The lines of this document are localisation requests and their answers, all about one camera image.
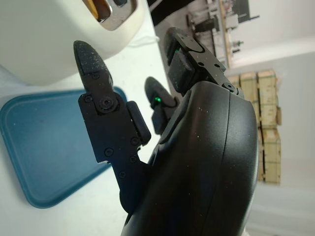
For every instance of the toast slice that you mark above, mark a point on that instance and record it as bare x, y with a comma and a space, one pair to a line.
94, 7

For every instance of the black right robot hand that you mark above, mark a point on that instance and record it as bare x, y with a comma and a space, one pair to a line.
197, 159

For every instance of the blue plastic tray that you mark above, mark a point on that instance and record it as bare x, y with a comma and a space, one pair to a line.
49, 147

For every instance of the stacked wooden crates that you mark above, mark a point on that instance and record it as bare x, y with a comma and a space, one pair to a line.
268, 98

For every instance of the cream two-slot toaster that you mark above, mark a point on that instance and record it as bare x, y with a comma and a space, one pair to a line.
49, 37

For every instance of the workbench with equipment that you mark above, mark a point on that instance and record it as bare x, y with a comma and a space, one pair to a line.
231, 24

